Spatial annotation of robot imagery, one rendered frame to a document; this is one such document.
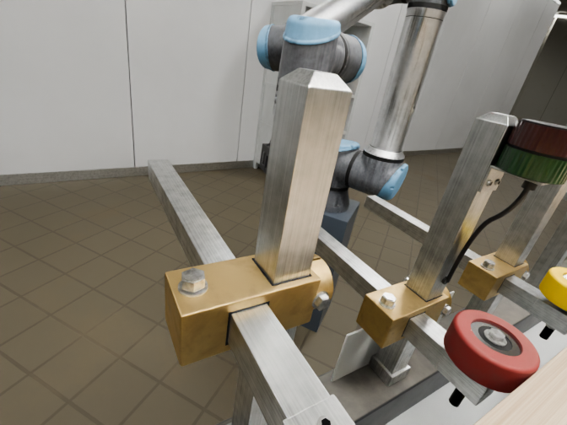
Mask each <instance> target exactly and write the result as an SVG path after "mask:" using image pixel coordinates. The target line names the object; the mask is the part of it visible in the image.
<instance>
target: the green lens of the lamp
mask: <svg viewBox="0 0 567 425"><path fill-rule="evenodd" d="M507 144H508V143H506V144H505V145H504V148H503V150H502V152H501V154H500V156H499V158H498V160H497V162H496V166H497V167H499V168H500V169H502V170H505V171H507V172H510V173H512V174H514V175H519V176H521V177H524V178H527V179H530V180H536V181H540V182H544V183H549V184H555V185H563V184H564V183H565V182H566V181H567V161H563V160H558V159H551V158H546V157H543V156H539V155H536V154H532V153H527V152H524V151H521V150H518V149H515V148H512V147H510V146H508V145H507Z"/></svg>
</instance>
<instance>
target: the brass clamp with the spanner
mask: <svg viewBox="0 0 567 425"><path fill-rule="evenodd" d="M406 283H407V281H405V282H400V283H398V284H395V285H392V286H390V287H387V288H383V289H380V290H377V291H374V292H372V293H367V294H366V295H365V296H364V300H363V303H362V305H361V308H360V311H359V314H358V317H357V320H356V322H357V323H358V324H359V325H360V326H361V327H362V328H363V329H364V331H365V332H366V333H367V334H368V335H369V336H370V337H371V338H372V339H373V340H374V341H375V342H376V343H377V344H378V346H379V347H380V348H384V347H387V346H389V345H391V344H392V343H394V342H398V341H400V340H402V339H403V338H405V337H404V336H403V333H404V331H405V329H406V327H407V325H408V322H409V320H410V319H412V318H413V317H415V316H417V315H421V314H422V313H425V314H426V315H428V316H429V317H430V318H431V319H432V320H434V321H435V322H437V320H438V319H439V317H440V315H444V316H447V315H449V313H450V312H451V294H450V292H449V290H448V289H447V288H446V287H445V289H444V291H443V293H442V294H441V296H438V297H436V298H433V299H430V300H428V301H425V300H424V299H422V298H421V297H420V296H419V295H417V294H416V293H415V292H414V291H413V290H412V289H411V288H409V287H408V286H407V285H406ZM384 293H392V294H393V295H394V297H395V298H396V299H397V300H396V302H395V305H396V306H395V308H394V309H385V308H383V307H382V306H381V305H380V304H379V298H381V296H382V295H383V294H384Z"/></svg>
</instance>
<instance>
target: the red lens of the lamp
mask: <svg viewBox="0 0 567 425"><path fill-rule="evenodd" d="M506 142H508V143H510V144H513V145H516V146H518V147H521V148H525V149H529V150H532V151H535V152H539V153H545V154H549V155H553V156H558V157H562V158H567V131H564V130H559V129H555V128H551V127H546V126H539V125H536V124H532V123H529V122H525V121H521V120H520V119H517V120H516V123H515V125H514V126H513V128H512V131H511V133H510V135H509V137H508V139H507V141H506Z"/></svg>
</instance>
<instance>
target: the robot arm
mask: <svg viewBox="0 0 567 425"><path fill-rule="evenodd" d="M456 2H457V0H326V1H324V2H323V3H320V4H319V5H317V6H315V7H314V8H312V9H310V10H309V11H307V12H305V13H303V14H301V15H295V14H294V15H291V16H289V18H288V19H287V22H286V23H285V24H282V25H275V24H268V25H265V26H264V27H263V28H262V29H261V31H260V33H259V35H258V37H257V42H256V52H257V58H258V60H259V62H260V63H261V65H262V66H263V67H264V68H266V69H269V70H271V71H273V72H275V71H277V72H278V81H277V88H276V93H275V98H274V100H273V101H274V104H273V114H274V113H275V107H276V100H277V94H278V83H279V79H280V78H281V77H283V76H285V75H287V74H288V73H291V72H293V71H294V70H295V69H297V68H300V67H301V68H307V69H312V70H317V71H323V72H327V73H335V74H337V75H338V76H339V77H340V78H341V79H342V80H343V81H344V82H345V83H351V82H353V81H354V80H356V79H357V78H358V77H359V76H360V75H361V73H362V72H363V71H364V69H365V64H366V60H367V53H366V49H365V46H364V44H363V43H362V41H361V40H359V39H358V38H357V37H356V36H354V35H346V34H344V33H343V32H344V31H345V30H347V29H348V28H350V27H351V26H352V25H354V24H356V23H357V22H358V21H360V20H361V19H362V18H363V17H364V16H366V15H367V14H369V13H370V12H372V11H373V10H374V9H383V8H386V7H387V6H389V5H392V4H397V3H404V4H407V5H408V7H407V14H406V17H405V20H404V23H403V27H402V32H401V35H400V39H399V41H398V45H397V50H396V54H395V56H394V60H393V64H392V66H391V72H390V75H389V78H388V82H387V85H386V90H385V93H384V97H383V100H382V103H381V108H380V112H379V115H378V118H377V122H376V124H375V130H374V133H373V137H372V140H371V143H370V144H369V145H367V146H365V147H364V150H363V151H361V150H359V148H360V145H359V143H357V142H354V141H350V140H346V139H342V140H341V144H340V148H339V151H338V155H337V161H336V165H335V169H334V172H333V176H332V183H331V186H330V190H329V193H328V197H327V204H326V207H325V211H324V212H329V213H342V212H345V211H347V210H348V206H349V198H348V188H349V187H350V188H352V189H355V190H357V191H361V192H363V193H366V194H368V195H371V196H374V195H376V196H378V197H379V198H381V199H384V200H391V199H392V198H393V197H394V196H395V195H396V194H397V192H398V190H399V189H400V187H401V185H402V183H403V181H404V179H405V177H406V174H407V172H408V165H407V164H404V163H403V160H404V159H405V156H404V154H403V152H402V145H403V143H404V140H405V137H406V135H407V132H408V128H409V124H410V121H411V119H412V116H413V112H414V109H415V106H416V104H417V101H418V97H419V93H420V90H421V88H422V85H423V82H424V78H425V75H426V72H427V69H428V66H429V62H430V59H431V57H432V54H433V51H434V48H435V43H436V41H437V38H438V35H439V33H440V28H441V25H442V23H443V20H444V17H445V15H446V13H447V10H448V8H451V7H454V6H455V5H456ZM270 143H271V140H270ZM270 143H263V144H262V152H261V158H260V164H259V167H260V168H261V169H262V170H263V172H264V173H265V174H266V173H267V162H268V156H269V149H270ZM262 156H263V157H262Z"/></svg>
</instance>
